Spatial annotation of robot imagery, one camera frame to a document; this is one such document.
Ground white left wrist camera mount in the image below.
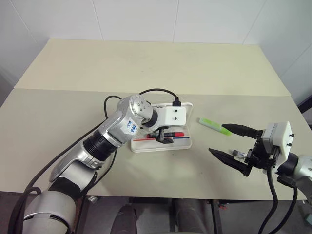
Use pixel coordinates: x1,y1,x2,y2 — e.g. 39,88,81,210
150,102,189,134

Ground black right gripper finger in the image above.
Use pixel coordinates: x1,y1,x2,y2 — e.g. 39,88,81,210
221,123,264,139
208,147,253,177

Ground black metal table leg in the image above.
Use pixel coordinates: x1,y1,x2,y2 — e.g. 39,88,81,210
209,199,220,234

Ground white open pencil case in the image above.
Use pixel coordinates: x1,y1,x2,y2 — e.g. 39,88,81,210
131,102,195,153

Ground dark rounded shape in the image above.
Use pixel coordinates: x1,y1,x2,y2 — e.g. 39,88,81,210
174,199,204,234
116,204,137,234

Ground dark object at wall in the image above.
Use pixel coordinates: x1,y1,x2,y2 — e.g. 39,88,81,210
297,93,312,115

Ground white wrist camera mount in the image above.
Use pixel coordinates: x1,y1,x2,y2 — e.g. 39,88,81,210
150,102,189,134
261,120,297,159

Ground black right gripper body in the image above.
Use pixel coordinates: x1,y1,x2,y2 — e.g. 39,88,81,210
244,130,279,172

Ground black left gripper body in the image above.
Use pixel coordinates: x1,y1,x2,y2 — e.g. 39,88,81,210
156,126,171,138

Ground green highlighter marker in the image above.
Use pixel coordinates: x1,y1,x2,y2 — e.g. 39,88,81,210
198,117,234,137

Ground small grey marker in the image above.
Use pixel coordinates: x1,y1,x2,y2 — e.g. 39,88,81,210
231,149,246,161

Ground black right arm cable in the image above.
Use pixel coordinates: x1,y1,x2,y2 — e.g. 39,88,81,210
257,165,299,234

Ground red marker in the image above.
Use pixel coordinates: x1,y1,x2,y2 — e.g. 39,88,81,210
147,131,185,139

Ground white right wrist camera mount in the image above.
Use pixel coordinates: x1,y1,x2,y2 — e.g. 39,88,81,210
261,120,297,159

